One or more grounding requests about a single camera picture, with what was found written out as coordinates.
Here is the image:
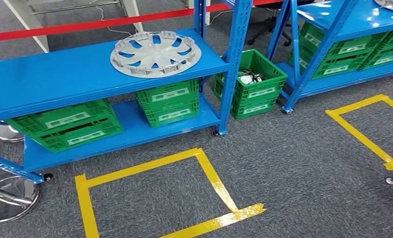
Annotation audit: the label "blue metal shelf rack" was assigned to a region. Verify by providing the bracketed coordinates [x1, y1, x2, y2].
[0, 0, 254, 185]
[266, 0, 393, 115]

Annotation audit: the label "silver wheel hubcap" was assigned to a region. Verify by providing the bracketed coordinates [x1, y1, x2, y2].
[110, 31, 202, 79]

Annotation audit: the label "white desk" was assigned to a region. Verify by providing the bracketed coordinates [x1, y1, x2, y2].
[1, 0, 145, 54]
[187, 0, 212, 26]

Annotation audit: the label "yellow floor tape square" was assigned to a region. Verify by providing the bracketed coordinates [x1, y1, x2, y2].
[325, 94, 393, 172]
[74, 147, 267, 238]

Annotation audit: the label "red barrier tape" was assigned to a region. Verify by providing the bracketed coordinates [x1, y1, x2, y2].
[0, 0, 284, 44]

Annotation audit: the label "chrome stanchion base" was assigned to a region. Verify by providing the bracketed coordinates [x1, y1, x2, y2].
[0, 123, 26, 143]
[0, 175, 41, 224]

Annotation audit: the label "tangled black white cables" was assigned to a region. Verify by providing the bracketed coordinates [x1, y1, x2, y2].
[238, 67, 266, 85]

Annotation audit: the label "thin white floor cable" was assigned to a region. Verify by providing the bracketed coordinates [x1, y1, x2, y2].
[89, 0, 133, 36]

